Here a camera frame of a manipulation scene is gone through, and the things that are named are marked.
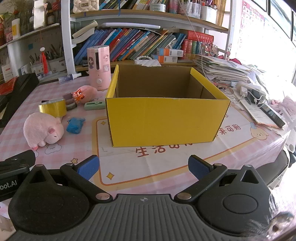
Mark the white pen cup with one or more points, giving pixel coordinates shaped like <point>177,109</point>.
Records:
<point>194,10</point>
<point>208,15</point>

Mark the orange hair clip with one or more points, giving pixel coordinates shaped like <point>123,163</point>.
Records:
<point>77,96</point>

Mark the mint green small box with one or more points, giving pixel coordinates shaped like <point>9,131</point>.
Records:
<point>94,105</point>

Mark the red tassel ornament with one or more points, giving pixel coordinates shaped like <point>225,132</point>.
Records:
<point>44,62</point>

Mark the round metal tin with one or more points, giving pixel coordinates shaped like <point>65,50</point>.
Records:
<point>157,8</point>

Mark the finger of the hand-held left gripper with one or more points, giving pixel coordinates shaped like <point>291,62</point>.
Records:
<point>20,158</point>

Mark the pink humidifier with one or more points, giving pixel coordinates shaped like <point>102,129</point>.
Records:
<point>99,67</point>

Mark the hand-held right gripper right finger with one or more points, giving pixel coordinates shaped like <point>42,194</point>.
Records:
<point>198,168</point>

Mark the pink checkered tablecloth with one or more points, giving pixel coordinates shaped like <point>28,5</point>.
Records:
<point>143,166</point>

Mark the black case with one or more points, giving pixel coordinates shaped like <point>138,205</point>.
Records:
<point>20,88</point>

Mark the white flat board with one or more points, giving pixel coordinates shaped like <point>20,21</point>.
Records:
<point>127,25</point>

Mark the stack of papers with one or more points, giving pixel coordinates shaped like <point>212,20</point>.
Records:
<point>219,69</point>

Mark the cream quilted handbag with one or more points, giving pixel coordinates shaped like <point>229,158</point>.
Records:
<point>85,5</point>

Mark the black remote control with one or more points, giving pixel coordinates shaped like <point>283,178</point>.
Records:
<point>272,115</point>

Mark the blue toy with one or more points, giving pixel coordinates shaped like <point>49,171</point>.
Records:
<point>75,126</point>

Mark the yellow cardboard box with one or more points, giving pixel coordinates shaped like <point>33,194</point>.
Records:
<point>161,120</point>

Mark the small pink plush toy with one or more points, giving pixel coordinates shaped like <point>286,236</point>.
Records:
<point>89,91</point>

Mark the row of shelf books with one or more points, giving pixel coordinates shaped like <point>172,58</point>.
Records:
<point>131,4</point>

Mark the white bottle yellow label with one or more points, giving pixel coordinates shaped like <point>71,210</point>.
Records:
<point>15,29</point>

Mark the small spray bottle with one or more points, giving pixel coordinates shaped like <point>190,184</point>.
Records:
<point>68,78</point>

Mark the white bookshelf frame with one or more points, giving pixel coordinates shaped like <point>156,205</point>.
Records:
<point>66,34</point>

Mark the black picture frame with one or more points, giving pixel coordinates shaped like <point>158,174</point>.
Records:
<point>281,16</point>
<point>260,4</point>

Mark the row of slanted books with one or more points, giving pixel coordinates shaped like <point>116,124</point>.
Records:
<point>129,44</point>

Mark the row of thick red books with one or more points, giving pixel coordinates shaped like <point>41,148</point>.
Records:
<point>196,44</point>

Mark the alphabet wall poster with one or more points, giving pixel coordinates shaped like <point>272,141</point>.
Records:
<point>252,16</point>

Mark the red packet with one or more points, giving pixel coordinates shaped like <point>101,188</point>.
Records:
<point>8,87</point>

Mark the orange and white carton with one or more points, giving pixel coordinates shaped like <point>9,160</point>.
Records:
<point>170,52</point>
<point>167,58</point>

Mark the white power strip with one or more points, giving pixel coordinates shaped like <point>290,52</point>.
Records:
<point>252,88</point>

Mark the gold tape roll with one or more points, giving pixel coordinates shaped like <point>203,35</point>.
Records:
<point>52,110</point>

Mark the white quilted beaded bag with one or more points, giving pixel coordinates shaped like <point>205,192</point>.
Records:
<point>145,60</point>

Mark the white desk organizer with pens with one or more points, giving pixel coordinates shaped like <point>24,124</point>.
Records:
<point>57,64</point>

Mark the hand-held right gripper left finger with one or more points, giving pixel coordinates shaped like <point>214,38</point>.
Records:
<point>89,167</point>

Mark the large pink plush pig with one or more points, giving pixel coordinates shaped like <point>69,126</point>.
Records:
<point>41,129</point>

